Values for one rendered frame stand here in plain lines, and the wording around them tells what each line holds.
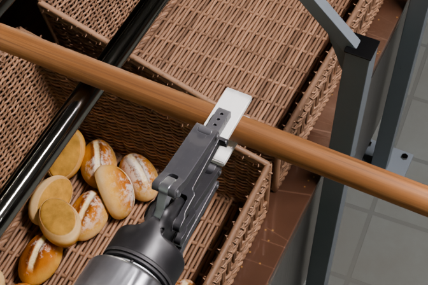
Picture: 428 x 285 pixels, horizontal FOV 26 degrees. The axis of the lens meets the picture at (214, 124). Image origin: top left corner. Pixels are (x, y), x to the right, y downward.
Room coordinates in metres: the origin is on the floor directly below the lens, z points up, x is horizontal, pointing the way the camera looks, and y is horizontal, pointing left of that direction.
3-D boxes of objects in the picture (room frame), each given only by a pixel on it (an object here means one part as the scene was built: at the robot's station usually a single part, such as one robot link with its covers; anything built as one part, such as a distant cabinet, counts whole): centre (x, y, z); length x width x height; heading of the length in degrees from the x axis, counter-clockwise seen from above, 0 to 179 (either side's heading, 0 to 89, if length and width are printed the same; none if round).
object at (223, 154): (0.60, -0.01, 1.18); 0.07 x 0.03 x 0.01; 154
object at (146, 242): (0.46, 0.06, 1.20); 0.09 x 0.07 x 0.08; 154
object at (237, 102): (0.60, -0.01, 1.21); 0.07 x 0.03 x 0.01; 154
